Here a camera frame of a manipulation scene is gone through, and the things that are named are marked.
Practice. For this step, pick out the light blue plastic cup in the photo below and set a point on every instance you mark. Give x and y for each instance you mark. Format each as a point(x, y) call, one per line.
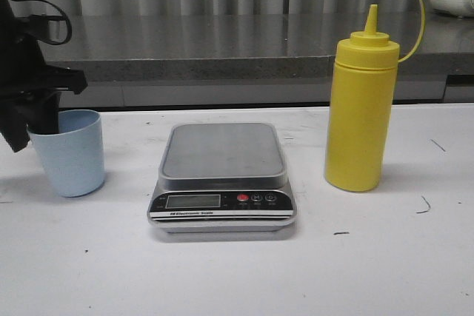
point(73, 158)

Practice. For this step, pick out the silver electronic kitchen scale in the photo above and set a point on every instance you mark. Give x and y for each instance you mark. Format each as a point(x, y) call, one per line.
point(222, 177)

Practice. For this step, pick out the yellow squeeze bottle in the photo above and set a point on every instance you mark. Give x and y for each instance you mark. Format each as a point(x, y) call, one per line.
point(364, 75)

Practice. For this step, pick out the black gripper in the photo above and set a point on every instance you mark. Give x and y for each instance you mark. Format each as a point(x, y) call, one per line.
point(24, 71)

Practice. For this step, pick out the grey stone counter ledge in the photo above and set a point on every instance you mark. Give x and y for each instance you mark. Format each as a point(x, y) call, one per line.
point(246, 61)

